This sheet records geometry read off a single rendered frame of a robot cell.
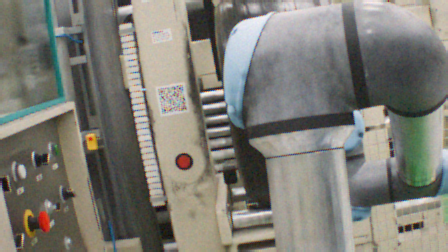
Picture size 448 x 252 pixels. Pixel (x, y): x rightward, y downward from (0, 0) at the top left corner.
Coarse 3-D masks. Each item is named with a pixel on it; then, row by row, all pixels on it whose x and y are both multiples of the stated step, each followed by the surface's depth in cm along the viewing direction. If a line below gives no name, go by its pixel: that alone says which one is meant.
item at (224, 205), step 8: (224, 184) 179; (224, 192) 169; (224, 200) 160; (232, 200) 183; (216, 208) 153; (224, 208) 152; (232, 208) 181; (216, 216) 151; (224, 216) 151; (224, 224) 151; (224, 232) 151; (232, 232) 156; (224, 240) 152; (232, 240) 152
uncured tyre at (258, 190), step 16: (224, 0) 158; (240, 0) 153; (256, 0) 152; (272, 0) 151; (288, 0) 150; (304, 0) 149; (320, 0) 150; (224, 16) 152; (240, 16) 148; (256, 16) 147; (224, 32) 149; (224, 48) 147; (224, 96) 149; (240, 128) 143; (240, 144) 145; (240, 160) 148; (256, 160) 144; (240, 176) 157; (256, 176) 147; (256, 192) 153
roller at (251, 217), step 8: (256, 208) 157; (264, 208) 156; (232, 216) 156; (240, 216) 155; (248, 216) 155; (256, 216) 155; (264, 216) 155; (272, 216) 155; (232, 224) 155; (240, 224) 155; (248, 224) 155; (256, 224) 156
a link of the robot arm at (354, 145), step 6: (354, 114) 97; (360, 114) 98; (360, 120) 97; (360, 126) 97; (354, 132) 97; (360, 132) 97; (348, 138) 97; (354, 138) 97; (360, 138) 97; (348, 144) 97; (354, 144) 97; (360, 144) 100; (348, 150) 97; (354, 150) 99; (360, 150) 100; (348, 156) 98
